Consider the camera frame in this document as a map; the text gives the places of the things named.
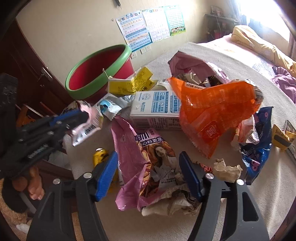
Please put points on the white blue small wrapper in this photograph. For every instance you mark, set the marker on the white blue small wrapper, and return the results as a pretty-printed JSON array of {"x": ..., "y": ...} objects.
[{"x": 110, "y": 105}]

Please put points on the red bin with green rim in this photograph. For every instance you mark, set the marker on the red bin with green rim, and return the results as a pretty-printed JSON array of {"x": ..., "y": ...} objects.
[{"x": 88, "y": 79}]

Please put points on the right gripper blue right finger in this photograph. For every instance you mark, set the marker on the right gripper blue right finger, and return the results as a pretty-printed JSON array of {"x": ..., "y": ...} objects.
[{"x": 193, "y": 174}]

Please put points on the white blue milk carton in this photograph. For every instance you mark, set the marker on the white blue milk carton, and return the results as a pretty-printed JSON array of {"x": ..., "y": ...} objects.
[{"x": 156, "y": 109}]

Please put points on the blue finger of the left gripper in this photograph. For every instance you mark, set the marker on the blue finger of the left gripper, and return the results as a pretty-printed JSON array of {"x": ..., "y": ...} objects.
[
  {"x": 72, "y": 123},
  {"x": 64, "y": 116}
]

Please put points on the purple blanket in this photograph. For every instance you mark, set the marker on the purple blanket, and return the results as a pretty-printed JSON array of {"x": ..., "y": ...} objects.
[{"x": 284, "y": 81}]

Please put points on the dark wooden door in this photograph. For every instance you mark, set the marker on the dark wooden door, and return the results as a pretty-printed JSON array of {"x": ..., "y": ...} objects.
[{"x": 37, "y": 88}]

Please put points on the white learning chart poster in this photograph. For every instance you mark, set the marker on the white learning chart poster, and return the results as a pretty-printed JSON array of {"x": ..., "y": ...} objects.
[{"x": 157, "y": 24}]

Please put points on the crumpled beige tissue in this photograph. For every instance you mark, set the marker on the crumpled beige tissue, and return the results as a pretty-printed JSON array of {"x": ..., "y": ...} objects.
[{"x": 226, "y": 173}]

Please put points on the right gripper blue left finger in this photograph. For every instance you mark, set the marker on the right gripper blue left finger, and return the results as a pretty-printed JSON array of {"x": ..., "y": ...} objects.
[{"x": 103, "y": 175}]

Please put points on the pink white barcode wrapper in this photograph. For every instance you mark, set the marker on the pink white barcode wrapper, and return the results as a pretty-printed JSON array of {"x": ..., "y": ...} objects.
[{"x": 92, "y": 125}]

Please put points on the orange snack bag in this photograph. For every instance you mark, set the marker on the orange snack bag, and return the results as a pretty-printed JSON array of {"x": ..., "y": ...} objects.
[{"x": 207, "y": 113}]

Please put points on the patterned bed sheet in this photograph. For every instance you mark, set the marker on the patterned bed sheet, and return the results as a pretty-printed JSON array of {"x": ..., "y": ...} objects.
[{"x": 243, "y": 54}]

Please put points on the purple pink snack bag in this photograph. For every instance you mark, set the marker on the purple pink snack bag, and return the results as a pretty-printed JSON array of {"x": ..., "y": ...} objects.
[{"x": 196, "y": 71}]

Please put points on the yellow quilt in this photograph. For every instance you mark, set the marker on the yellow quilt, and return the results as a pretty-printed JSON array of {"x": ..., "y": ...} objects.
[{"x": 247, "y": 37}]

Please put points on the green number chart poster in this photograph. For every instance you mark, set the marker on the green number chart poster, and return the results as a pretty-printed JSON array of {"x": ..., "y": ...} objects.
[{"x": 175, "y": 20}]

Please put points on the dark side table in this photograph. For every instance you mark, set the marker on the dark side table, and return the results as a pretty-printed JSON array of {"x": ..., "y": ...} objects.
[{"x": 218, "y": 25}]

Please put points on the yellow drink can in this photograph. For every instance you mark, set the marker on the yellow drink can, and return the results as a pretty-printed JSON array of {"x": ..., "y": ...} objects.
[{"x": 99, "y": 156}]

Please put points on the left human hand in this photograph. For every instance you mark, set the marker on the left human hand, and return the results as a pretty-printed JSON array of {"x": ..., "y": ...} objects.
[{"x": 32, "y": 182}]

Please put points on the dark blue snack bag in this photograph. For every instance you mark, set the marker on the dark blue snack bag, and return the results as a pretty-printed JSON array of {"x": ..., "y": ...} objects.
[{"x": 254, "y": 156}]

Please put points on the yellow black small packet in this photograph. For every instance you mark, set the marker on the yellow black small packet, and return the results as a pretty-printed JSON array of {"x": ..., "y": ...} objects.
[{"x": 282, "y": 139}]

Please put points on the blue learning chart poster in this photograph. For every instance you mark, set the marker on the blue learning chart poster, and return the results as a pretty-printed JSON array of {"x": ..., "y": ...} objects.
[{"x": 134, "y": 30}]

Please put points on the white towel mat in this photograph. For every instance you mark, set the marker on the white towel mat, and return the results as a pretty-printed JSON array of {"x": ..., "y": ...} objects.
[{"x": 273, "y": 189}]

